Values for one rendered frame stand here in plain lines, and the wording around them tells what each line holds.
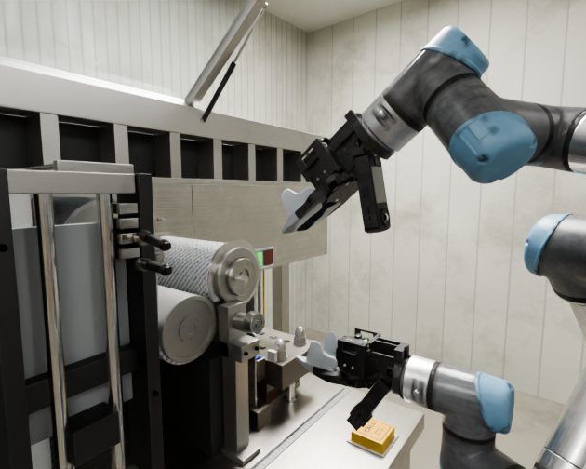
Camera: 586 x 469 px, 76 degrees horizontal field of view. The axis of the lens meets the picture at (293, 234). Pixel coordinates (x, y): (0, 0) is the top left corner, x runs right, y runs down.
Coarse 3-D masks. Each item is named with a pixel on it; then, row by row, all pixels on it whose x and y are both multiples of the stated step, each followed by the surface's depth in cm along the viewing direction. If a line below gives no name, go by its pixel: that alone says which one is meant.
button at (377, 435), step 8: (368, 424) 80; (376, 424) 80; (384, 424) 80; (352, 432) 78; (360, 432) 77; (368, 432) 77; (376, 432) 77; (384, 432) 77; (392, 432) 78; (352, 440) 78; (360, 440) 77; (368, 440) 75; (376, 440) 75; (384, 440) 75; (368, 448) 76; (376, 448) 75; (384, 448) 75
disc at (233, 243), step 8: (232, 240) 74; (240, 240) 76; (224, 248) 73; (248, 248) 78; (216, 256) 71; (256, 256) 80; (216, 264) 71; (208, 272) 70; (208, 280) 70; (208, 288) 70; (256, 288) 81; (216, 296) 72; (216, 304) 72
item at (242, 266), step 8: (232, 264) 73; (240, 264) 74; (248, 264) 76; (232, 272) 72; (240, 272) 74; (248, 272) 76; (232, 280) 72; (248, 280) 76; (232, 288) 72; (240, 288) 74; (248, 288) 76
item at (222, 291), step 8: (232, 248) 74; (240, 248) 75; (224, 256) 72; (232, 256) 73; (240, 256) 75; (248, 256) 77; (224, 264) 72; (256, 264) 79; (216, 272) 71; (224, 272) 72; (256, 272) 79; (216, 280) 71; (224, 280) 72; (256, 280) 79; (216, 288) 72; (224, 288) 72; (224, 296) 72; (232, 296) 74; (240, 296) 76; (248, 296) 78
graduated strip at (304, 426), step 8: (344, 392) 97; (328, 400) 93; (336, 400) 93; (320, 408) 90; (328, 408) 90; (312, 416) 87; (320, 416) 87; (304, 424) 84; (312, 424) 84; (296, 432) 81; (304, 432) 81; (288, 440) 78; (280, 448) 76; (264, 456) 74; (272, 456) 74; (256, 464) 71; (264, 464) 71
